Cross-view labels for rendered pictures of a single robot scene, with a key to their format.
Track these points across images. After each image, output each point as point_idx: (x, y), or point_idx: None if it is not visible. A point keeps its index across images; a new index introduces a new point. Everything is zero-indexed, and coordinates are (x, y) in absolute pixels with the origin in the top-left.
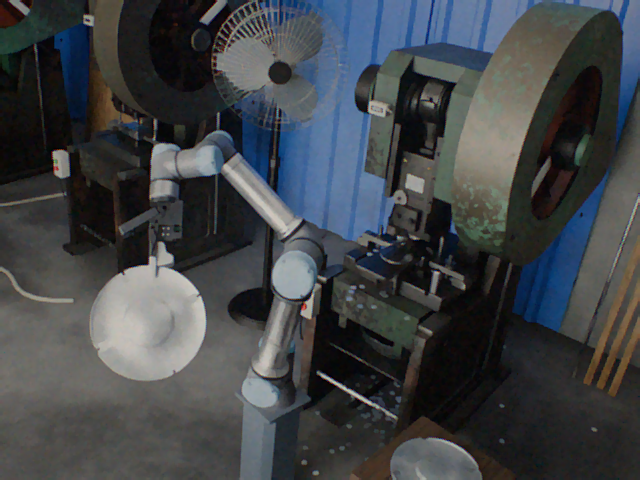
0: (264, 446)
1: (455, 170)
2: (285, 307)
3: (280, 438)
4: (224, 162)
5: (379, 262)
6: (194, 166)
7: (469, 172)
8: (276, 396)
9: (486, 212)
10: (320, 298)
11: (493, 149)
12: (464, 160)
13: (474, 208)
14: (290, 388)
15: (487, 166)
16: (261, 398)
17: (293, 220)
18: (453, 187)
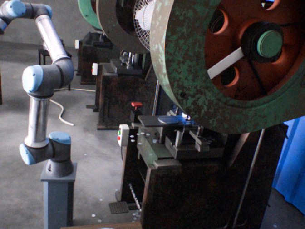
0: (44, 196)
1: (150, 36)
2: (31, 100)
3: (52, 195)
4: (36, 17)
5: (153, 119)
6: (5, 8)
7: (153, 36)
8: (28, 157)
9: (160, 67)
10: (128, 136)
11: (161, 14)
12: (152, 27)
13: (157, 65)
14: (62, 166)
15: (158, 28)
16: (24, 157)
17: (59, 56)
18: (150, 50)
